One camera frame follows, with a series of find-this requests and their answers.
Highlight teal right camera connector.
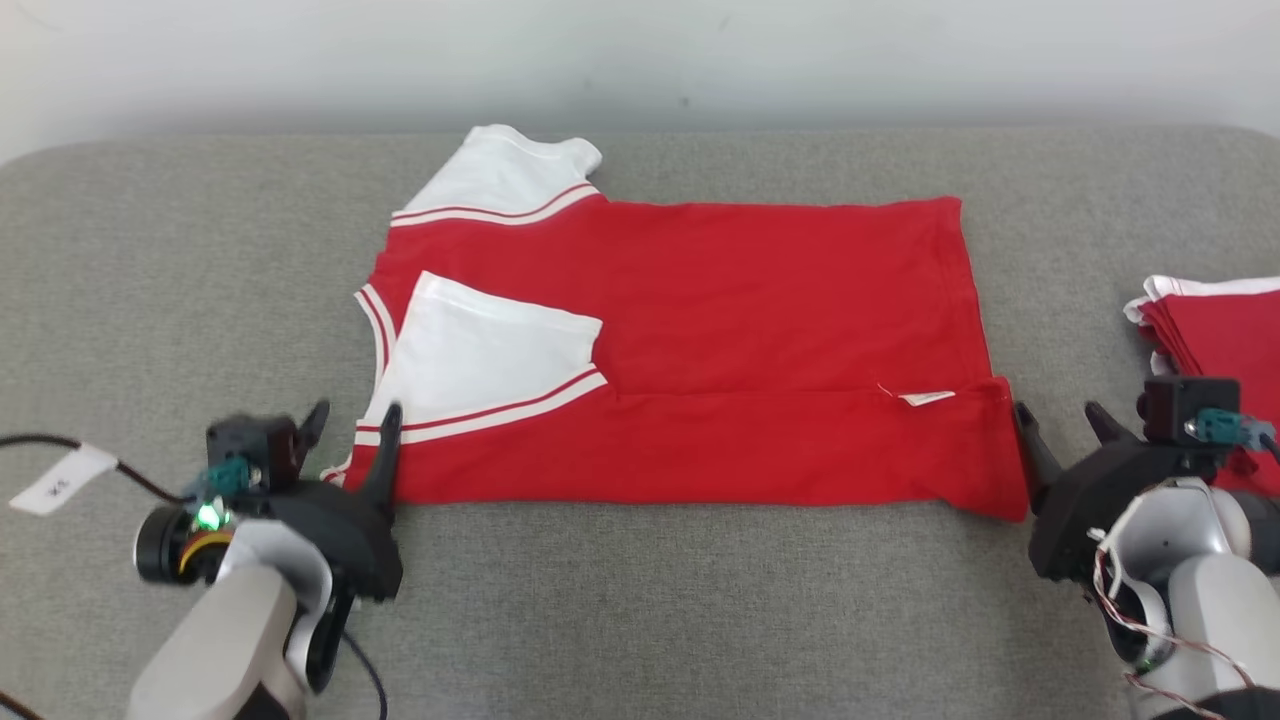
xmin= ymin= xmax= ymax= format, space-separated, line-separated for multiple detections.
xmin=1188 ymin=408 xmax=1278 ymax=453

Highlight teal left camera connector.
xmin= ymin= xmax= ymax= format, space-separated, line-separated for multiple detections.
xmin=200 ymin=455 xmax=263 ymax=501

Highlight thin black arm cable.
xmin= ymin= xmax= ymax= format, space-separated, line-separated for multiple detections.
xmin=338 ymin=628 xmax=389 ymax=720

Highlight white cable label tag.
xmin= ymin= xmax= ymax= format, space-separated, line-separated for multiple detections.
xmin=8 ymin=442 xmax=121 ymax=517

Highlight black cable with label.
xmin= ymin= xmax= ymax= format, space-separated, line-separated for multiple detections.
xmin=0 ymin=434 xmax=196 ymax=503

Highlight red garment white trim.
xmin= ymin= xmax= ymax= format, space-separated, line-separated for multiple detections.
xmin=1122 ymin=274 xmax=1280 ymax=496

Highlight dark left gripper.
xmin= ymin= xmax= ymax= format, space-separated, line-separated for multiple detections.
xmin=258 ymin=399 xmax=406 ymax=603

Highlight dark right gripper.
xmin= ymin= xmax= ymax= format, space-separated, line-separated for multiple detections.
xmin=1013 ymin=400 xmax=1219 ymax=584

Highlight thin red white wires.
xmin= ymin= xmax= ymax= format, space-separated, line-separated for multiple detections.
xmin=1088 ymin=528 xmax=1263 ymax=720

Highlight teal camera connector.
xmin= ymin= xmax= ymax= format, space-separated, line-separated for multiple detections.
xmin=200 ymin=455 xmax=263 ymax=501
xmin=1188 ymin=408 xmax=1278 ymax=453

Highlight red Bulls jersey white sleeves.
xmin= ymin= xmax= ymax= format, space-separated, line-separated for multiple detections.
xmin=320 ymin=123 xmax=1031 ymax=523

